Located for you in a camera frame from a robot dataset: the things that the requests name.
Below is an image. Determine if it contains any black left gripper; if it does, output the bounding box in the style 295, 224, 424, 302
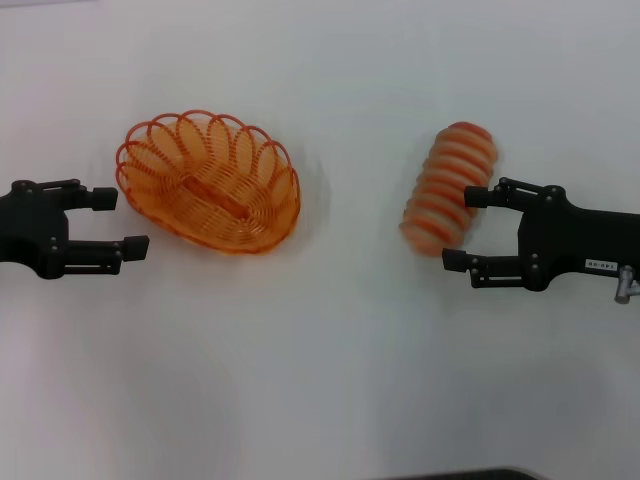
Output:
0, 178, 151, 280

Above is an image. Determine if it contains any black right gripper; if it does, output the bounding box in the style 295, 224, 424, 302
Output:
442, 176, 640, 292

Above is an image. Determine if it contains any orange white striped bread loaf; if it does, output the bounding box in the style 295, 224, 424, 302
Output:
398, 121, 499, 259

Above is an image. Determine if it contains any orange wire basket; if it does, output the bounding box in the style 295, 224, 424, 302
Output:
115, 110, 302, 256

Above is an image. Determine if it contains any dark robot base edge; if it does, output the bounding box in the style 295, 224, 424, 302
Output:
394, 465, 544, 480

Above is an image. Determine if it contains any silver metal connector plug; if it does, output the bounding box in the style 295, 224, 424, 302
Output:
613, 264, 640, 304

